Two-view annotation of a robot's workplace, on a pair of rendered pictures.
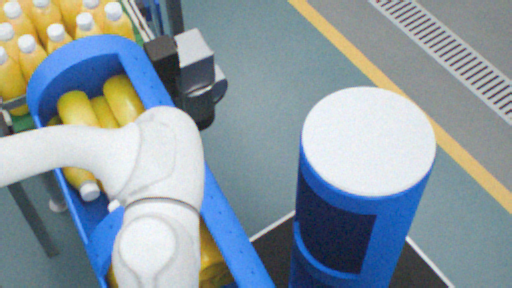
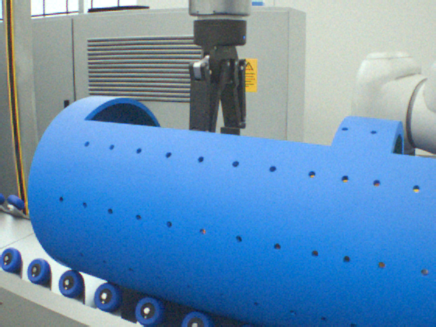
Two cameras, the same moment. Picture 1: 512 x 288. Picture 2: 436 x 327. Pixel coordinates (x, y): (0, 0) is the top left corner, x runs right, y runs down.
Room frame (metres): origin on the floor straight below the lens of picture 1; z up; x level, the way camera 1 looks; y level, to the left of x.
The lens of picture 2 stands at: (0.85, -0.44, 1.33)
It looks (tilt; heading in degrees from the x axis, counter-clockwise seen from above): 16 degrees down; 133
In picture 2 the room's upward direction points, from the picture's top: straight up
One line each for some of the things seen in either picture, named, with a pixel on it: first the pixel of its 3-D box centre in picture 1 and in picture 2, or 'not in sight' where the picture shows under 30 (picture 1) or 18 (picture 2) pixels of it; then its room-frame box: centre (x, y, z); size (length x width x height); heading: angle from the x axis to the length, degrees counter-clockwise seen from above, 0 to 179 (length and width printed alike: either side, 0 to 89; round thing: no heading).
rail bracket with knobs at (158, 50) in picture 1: (160, 60); not in sight; (1.19, 0.03, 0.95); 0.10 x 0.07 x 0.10; 106
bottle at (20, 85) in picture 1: (10, 82); not in sight; (1.16, 0.40, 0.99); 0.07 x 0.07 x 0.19
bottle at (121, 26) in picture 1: (120, 39); not in sight; (1.24, 0.12, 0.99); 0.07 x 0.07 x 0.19
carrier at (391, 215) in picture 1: (347, 234); not in sight; (0.81, -0.38, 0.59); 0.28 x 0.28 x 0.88
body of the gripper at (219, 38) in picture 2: not in sight; (219, 50); (0.39, 0.06, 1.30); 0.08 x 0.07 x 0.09; 106
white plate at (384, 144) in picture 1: (368, 139); not in sight; (0.81, -0.38, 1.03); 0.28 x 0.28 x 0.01
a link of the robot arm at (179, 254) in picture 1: (156, 256); not in sight; (0.40, 0.06, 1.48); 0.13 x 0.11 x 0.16; 169
